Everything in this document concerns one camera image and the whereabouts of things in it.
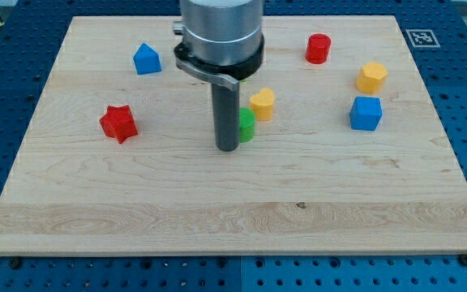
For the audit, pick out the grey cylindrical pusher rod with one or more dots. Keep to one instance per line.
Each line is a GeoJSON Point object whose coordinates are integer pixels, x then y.
{"type": "Point", "coordinates": [225, 106]}

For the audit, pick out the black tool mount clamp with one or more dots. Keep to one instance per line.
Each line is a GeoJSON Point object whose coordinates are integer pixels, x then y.
{"type": "Point", "coordinates": [227, 76]}

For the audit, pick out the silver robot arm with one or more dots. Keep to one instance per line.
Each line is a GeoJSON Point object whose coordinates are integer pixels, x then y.
{"type": "Point", "coordinates": [222, 44]}

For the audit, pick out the red star block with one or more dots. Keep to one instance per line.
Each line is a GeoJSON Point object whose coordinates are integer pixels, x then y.
{"type": "Point", "coordinates": [118, 123]}

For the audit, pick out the green cylinder block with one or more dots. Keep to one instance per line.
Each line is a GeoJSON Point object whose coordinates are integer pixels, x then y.
{"type": "Point", "coordinates": [247, 121]}

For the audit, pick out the yellow heart block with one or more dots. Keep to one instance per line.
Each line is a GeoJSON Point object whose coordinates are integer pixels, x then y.
{"type": "Point", "coordinates": [262, 104]}

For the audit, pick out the blue pentagon block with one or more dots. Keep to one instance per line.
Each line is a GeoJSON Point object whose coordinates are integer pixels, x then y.
{"type": "Point", "coordinates": [146, 60]}

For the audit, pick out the red cylinder block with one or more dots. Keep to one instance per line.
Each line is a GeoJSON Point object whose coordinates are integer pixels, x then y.
{"type": "Point", "coordinates": [318, 47]}

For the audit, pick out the wooden board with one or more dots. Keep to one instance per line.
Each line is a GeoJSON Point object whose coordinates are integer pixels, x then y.
{"type": "Point", "coordinates": [306, 184]}

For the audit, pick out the blue cube block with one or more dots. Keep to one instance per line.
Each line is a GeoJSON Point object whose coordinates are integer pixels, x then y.
{"type": "Point", "coordinates": [365, 113]}

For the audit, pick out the yellow hexagon block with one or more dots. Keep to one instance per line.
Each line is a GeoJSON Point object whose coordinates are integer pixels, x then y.
{"type": "Point", "coordinates": [371, 77]}

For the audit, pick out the white fiducial marker tag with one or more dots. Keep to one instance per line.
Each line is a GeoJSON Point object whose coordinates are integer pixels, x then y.
{"type": "Point", "coordinates": [422, 38]}

